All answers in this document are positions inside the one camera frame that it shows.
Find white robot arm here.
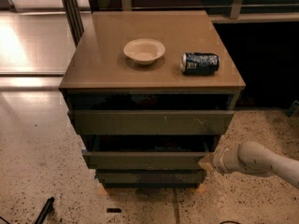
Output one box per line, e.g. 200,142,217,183
198,141,299,189

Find top drawer grey front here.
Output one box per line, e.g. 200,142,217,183
68,110,234,135

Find bottom drawer grey front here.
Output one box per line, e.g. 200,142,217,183
96,170,206,185

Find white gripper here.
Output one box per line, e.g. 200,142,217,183
198,147,246,174

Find white paper bowl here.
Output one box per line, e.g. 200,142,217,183
123,38,165,65

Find metal railing frame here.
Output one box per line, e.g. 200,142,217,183
62,0,299,41

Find grey drawer cabinet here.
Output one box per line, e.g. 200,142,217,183
59,11,245,188

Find blue soda can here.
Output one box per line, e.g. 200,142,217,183
180,52,220,76

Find dark object at right edge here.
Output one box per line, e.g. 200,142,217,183
285,100,299,118

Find drawer grey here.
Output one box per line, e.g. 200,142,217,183
96,170,206,185
82,151,207,171
68,110,234,135

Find black object on floor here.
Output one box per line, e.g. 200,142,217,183
35,197,55,224

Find black tape piece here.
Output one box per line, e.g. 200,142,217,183
107,208,121,213

